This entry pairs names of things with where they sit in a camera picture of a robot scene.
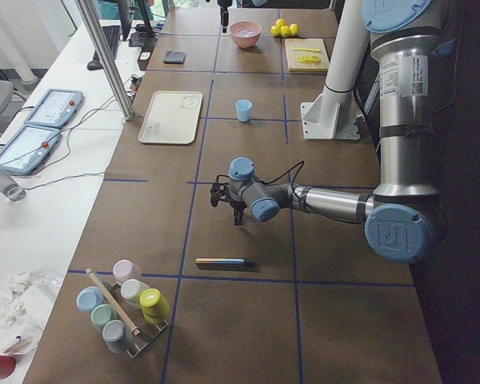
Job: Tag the metal cup rack wooden handle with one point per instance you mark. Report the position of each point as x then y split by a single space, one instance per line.
139 339

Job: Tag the mint green cup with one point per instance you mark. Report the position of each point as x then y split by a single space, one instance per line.
101 315

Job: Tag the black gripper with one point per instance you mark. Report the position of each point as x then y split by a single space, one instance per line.
224 10
238 206

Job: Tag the pink bowl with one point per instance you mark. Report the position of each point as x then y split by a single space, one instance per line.
245 34

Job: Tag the grey cup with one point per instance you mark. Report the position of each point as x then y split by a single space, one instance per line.
117 336

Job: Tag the wooden cutting board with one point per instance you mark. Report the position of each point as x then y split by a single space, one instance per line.
291 55

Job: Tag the white cup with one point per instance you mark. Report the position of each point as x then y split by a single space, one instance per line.
131 291

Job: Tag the black monitor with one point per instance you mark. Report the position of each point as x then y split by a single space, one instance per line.
127 10

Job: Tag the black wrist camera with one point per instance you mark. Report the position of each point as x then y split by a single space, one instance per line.
219 193

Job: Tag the lime green cup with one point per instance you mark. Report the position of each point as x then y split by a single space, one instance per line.
154 306

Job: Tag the light blue plastic cup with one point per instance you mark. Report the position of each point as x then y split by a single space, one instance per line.
243 110

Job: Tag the aluminium frame post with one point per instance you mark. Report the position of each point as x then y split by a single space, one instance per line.
91 22

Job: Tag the cream bear tray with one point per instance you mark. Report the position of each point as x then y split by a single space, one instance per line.
172 118

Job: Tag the lower teach pendant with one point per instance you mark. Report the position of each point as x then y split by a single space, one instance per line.
28 149

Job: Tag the yellow lemon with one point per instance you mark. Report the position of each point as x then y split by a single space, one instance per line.
285 31
280 22
275 31
294 29

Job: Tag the metal muddler black tip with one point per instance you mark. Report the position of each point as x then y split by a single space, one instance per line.
224 262

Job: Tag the upper teach pendant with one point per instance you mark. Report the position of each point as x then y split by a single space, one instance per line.
56 108

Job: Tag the clear water bottle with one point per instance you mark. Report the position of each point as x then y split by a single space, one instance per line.
10 189

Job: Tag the pink cup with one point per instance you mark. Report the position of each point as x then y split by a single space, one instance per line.
124 270

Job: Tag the black keyboard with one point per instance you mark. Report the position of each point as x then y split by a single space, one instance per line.
112 34

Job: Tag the teach pendant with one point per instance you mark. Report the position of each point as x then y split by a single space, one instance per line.
56 108
28 149

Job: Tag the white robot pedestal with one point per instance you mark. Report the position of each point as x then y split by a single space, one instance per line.
333 113

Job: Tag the white crumpled cloth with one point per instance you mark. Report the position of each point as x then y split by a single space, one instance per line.
26 301

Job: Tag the blue cup on rack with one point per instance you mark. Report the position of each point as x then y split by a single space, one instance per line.
89 298

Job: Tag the grey folded cloth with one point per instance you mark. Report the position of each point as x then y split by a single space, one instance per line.
174 57

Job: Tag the black computer mouse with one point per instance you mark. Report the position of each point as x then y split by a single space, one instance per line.
94 65

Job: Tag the lemon slices row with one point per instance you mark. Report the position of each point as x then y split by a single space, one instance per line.
309 59

